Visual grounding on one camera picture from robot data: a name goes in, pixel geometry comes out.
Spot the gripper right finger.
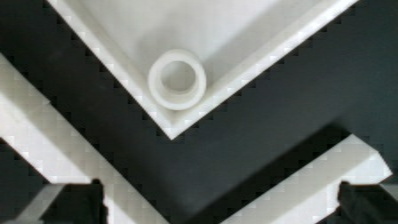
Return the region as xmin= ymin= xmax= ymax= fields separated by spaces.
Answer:
xmin=327 ymin=182 xmax=398 ymax=224

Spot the white U-shaped obstacle fence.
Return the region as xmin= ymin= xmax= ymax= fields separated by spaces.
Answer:
xmin=0 ymin=54 xmax=393 ymax=224

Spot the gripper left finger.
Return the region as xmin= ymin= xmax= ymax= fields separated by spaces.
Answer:
xmin=11 ymin=179 xmax=112 ymax=224

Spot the white square tabletop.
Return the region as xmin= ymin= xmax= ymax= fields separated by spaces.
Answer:
xmin=46 ymin=0 xmax=359 ymax=138

